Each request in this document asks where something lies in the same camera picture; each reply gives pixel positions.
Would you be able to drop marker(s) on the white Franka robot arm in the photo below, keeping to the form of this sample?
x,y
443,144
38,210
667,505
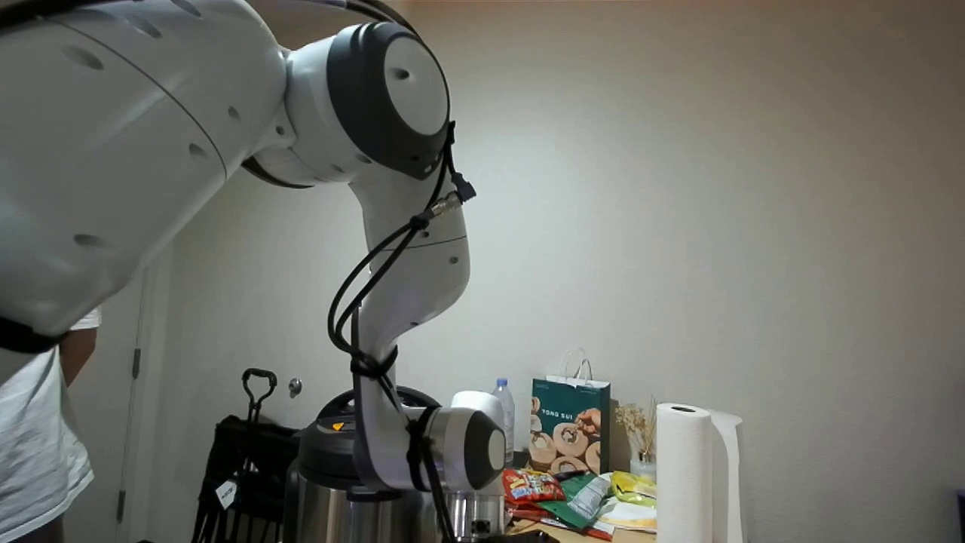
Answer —
x,y
131,131

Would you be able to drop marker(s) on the clear plastic water bottle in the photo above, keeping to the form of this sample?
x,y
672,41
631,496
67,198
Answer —
x,y
502,403

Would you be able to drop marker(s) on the green paper gift bag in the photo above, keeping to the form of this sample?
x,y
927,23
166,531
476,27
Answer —
x,y
567,403

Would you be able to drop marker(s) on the red snack bag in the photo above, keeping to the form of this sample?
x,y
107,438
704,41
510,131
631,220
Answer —
x,y
530,486

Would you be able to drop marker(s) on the green snack bag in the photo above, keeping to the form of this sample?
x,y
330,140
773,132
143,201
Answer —
x,y
580,499

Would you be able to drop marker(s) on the yellow snack bag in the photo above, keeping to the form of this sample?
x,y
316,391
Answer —
x,y
631,486

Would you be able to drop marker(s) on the black steel pressure cooker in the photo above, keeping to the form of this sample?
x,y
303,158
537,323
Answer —
x,y
322,484

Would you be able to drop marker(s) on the white paper towel roll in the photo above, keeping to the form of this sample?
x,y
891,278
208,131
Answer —
x,y
688,462

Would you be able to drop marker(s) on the white door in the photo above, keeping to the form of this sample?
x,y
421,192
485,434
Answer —
x,y
131,403

